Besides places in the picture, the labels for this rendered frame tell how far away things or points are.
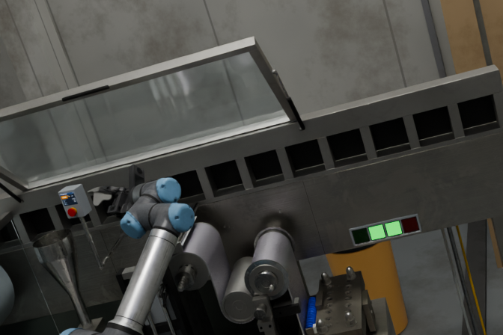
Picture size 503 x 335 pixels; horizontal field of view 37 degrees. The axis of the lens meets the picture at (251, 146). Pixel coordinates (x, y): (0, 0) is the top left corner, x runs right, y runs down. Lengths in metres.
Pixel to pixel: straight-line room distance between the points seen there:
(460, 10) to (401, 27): 0.58
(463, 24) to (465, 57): 0.19
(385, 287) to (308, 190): 1.62
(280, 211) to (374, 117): 0.48
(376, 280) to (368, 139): 1.66
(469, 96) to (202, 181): 0.98
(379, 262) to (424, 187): 1.50
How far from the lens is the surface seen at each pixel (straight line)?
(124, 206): 2.28
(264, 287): 2.51
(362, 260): 4.13
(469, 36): 4.66
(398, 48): 5.15
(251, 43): 2.23
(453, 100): 2.64
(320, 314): 2.68
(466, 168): 2.72
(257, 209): 2.77
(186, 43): 5.50
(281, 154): 2.69
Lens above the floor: 2.32
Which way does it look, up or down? 15 degrees down
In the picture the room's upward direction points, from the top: 18 degrees counter-clockwise
